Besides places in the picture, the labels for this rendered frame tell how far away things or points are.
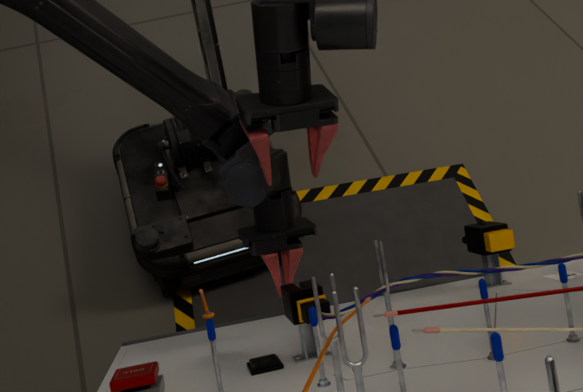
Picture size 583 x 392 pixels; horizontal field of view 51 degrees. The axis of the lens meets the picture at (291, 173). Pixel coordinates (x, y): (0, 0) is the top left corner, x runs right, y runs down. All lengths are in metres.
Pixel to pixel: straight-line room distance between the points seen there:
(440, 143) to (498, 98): 0.40
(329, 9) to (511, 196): 1.88
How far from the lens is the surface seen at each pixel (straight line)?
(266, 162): 0.67
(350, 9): 0.61
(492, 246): 0.98
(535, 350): 0.73
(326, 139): 0.67
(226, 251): 1.89
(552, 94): 2.90
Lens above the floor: 1.79
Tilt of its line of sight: 49 degrees down
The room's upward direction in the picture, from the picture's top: straight up
